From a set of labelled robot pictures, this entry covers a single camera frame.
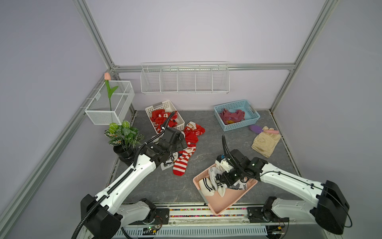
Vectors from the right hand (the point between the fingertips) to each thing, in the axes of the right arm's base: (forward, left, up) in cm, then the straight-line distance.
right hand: (221, 179), depth 78 cm
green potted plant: (+15, +50, +17) cm, 55 cm away
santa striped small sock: (+12, +22, -5) cm, 26 cm away
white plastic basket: (+60, +36, -5) cm, 70 cm away
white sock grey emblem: (-1, -11, -6) cm, 12 cm away
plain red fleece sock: (+29, +16, -4) cm, 33 cm away
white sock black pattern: (-1, +6, -6) cm, 9 cm away
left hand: (+14, +23, +13) cm, 30 cm away
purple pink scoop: (+38, -33, -8) cm, 51 cm away
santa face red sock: (+40, +16, -5) cm, 44 cm away
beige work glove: (+28, -34, -7) cm, 44 cm away
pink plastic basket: (-10, +1, -8) cm, 13 cm away
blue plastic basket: (+52, -30, -5) cm, 60 cm away
